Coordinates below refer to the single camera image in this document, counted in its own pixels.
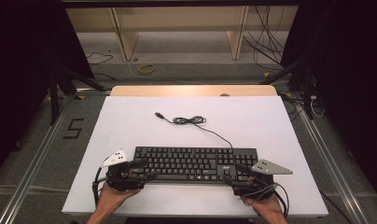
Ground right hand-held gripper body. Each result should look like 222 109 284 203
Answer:
232 159 294 199

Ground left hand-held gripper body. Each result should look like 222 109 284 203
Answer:
102 148 147 191

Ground black keyboard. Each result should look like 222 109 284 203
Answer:
132 146 259 187

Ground person's left hand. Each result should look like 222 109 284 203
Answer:
97 181 142 217

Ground person's right hand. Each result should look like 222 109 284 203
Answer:
241 193 286 218

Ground white table board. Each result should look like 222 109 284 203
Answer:
61 94 329 218

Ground light wooden table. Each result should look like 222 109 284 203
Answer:
110 85 278 97

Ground yellow tape roll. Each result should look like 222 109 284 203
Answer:
137 63 157 76

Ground black metal stand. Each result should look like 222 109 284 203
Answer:
258 55 315 121

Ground black tripod stand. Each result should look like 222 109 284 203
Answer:
48 62 108 126

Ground light wooden shelf unit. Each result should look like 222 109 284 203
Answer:
64 5 300 62

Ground dark curtain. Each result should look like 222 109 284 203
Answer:
280 0 377 207
0 0 95 182

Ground black keyboard cable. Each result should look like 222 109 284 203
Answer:
154 111 234 149

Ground aluminium floor rail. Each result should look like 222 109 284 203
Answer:
0 88 114 224
292 91 370 224

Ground tangled floor cables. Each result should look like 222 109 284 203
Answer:
279 91 327 120

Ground thin black floor cable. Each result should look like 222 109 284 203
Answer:
85 51 115 66

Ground hanging black cable bundle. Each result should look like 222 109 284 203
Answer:
242 5 287 72

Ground black frame bar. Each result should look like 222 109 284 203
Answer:
60 0 303 9

